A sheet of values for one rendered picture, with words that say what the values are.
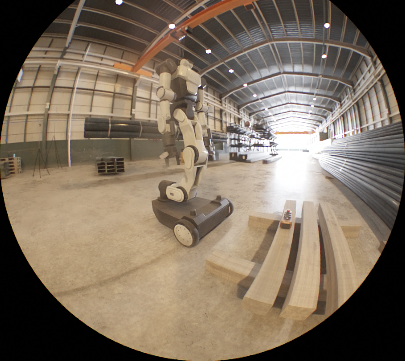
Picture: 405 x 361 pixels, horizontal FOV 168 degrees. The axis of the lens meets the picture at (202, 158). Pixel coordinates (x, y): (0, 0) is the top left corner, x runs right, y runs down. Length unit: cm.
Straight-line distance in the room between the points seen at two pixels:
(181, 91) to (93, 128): 249
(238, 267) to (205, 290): 19
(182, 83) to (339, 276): 145
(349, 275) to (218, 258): 63
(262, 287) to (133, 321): 52
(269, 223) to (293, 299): 79
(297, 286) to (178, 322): 46
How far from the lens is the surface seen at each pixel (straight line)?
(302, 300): 55
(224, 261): 75
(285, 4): 1118
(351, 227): 130
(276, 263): 63
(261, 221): 120
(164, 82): 107
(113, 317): 75
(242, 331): 67
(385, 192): 164
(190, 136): 103
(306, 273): 63
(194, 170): 99
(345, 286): 65
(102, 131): 337
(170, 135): 90
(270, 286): 55
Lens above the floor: 64
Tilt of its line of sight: 3 degrees down
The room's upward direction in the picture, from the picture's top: 1 degrees counter-clockwise
